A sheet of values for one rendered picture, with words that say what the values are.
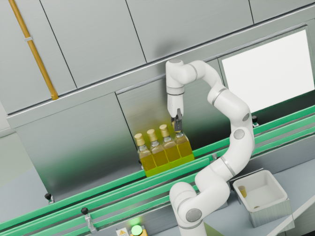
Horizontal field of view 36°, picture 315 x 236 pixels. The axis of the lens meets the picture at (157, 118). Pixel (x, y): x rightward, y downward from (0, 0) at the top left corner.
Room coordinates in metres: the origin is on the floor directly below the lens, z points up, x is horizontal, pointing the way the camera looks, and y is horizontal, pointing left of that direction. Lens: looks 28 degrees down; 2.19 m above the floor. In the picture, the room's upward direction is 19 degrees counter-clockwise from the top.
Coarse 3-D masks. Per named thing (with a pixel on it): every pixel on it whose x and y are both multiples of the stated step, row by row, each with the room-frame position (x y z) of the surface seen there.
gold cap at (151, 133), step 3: (150, 129) 1.84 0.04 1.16; (153, 129) 1.83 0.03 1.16; (147, 132) 1.83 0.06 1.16; (150, 132) 1.82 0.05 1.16; (153, 132) 1.81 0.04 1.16; (150, 135) 1.81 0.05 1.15; (153, 135) 1.81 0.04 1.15; (156, 135) 1.82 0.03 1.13; (150, 138) 1.81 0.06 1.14; (153, 138) 1.81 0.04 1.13; (156, 138) 1.81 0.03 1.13
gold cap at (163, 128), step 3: (162, 126) 1.83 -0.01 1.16; (165, 126) 1.82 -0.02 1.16; (162, 129) 1.81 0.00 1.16; (165, 129) 1.81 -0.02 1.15; (162, 132) 1.82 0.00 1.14; (165, 132) 1.81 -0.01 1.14; (168, 132) 1.82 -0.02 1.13; (162, 135) 1.82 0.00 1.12; (165, 135) 1.81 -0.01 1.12; (168, 135) 1.81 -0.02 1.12
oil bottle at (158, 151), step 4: (160, 144) 1.82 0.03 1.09; (152, 148) 1.81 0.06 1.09; (156, 148) 1.80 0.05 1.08; (160, 148) 1.80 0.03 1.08; (152, 152) 1.80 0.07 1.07; (156, 152) 1.80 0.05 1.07; (160, 152) 1.80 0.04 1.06; (164, 152) 1.80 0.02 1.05; (156, 156) 1.80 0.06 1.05; (160, 156) 1.80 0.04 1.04; (164, 156) 1.80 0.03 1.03; (156, 160) 1.80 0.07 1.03; (160, 160) 1.80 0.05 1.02; (164, 160) 1.80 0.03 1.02; (156, 164) 1.80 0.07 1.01; (160, 164) 1.80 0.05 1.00; (164, 164) 1.80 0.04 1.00; (168, 164) 1.80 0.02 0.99; (160, 168) 1.80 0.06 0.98; (164, 168) 1.80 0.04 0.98; (168, 168) 1.80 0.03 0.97; (160, 172) 1.80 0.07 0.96
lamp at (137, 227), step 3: (132, 228) 1.63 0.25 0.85; (135, 228) 1.62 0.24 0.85; (138, 228) 1.62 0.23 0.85; (141, 228) 1.63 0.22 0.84; (132, 231) 1.62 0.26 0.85; (135, 231) 1.61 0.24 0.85; (138, 231) 1.61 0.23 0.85; (141, 231) 1.62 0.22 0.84; (135, 234) 1.61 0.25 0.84; (138, 234) 1.61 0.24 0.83
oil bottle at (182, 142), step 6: (174, 138) 1.84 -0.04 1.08; (180, 138) 1.81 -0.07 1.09; (186, 138) 1.81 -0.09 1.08; (180, 144) 1.80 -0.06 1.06; (186, 144) 1.80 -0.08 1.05; (180, 150) 1.80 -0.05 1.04; (186, 150) 1.80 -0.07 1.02; (180, 156) 1.81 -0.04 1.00; (186, 156) 1.80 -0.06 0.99; (192, 156) 1.80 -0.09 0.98; (186, 162) 1.80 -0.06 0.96
